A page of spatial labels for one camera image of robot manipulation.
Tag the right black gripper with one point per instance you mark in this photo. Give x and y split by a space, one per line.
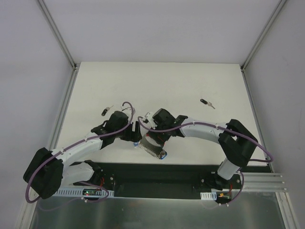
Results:
157 137

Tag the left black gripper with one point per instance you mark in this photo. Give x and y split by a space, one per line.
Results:
133 134

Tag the keyring with red tag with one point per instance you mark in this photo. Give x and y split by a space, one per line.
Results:
151 146

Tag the blue head key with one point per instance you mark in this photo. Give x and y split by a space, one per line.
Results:
163 154

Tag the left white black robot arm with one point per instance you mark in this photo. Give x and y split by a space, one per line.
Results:
51 169

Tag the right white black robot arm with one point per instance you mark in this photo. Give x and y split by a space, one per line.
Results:
237 143

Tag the small silver key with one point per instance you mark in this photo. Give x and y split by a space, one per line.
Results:
106 110

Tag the black head silver key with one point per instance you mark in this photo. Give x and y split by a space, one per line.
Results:
207 103

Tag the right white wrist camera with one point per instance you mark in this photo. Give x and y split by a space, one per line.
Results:
148 118

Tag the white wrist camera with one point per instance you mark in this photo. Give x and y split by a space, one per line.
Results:
128 110
148 118

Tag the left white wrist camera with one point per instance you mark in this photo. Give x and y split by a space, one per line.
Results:
128 110

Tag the right white cable duct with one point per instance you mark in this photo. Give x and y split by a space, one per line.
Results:
208 195

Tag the left aluminium table rail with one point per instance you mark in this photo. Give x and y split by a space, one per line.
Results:
56 131

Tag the aluminium table rail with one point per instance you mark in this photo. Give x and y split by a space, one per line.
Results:
261 138
56 131

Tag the right aluminium table rail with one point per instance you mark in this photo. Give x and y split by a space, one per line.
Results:
261 138

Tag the left aluminium frame post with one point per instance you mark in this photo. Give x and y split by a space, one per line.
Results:
56 33

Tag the aluminium frame post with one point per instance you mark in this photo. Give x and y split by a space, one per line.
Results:
56 33
264 32

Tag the right aluminium frame post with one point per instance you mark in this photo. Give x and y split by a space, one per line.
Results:
264 32

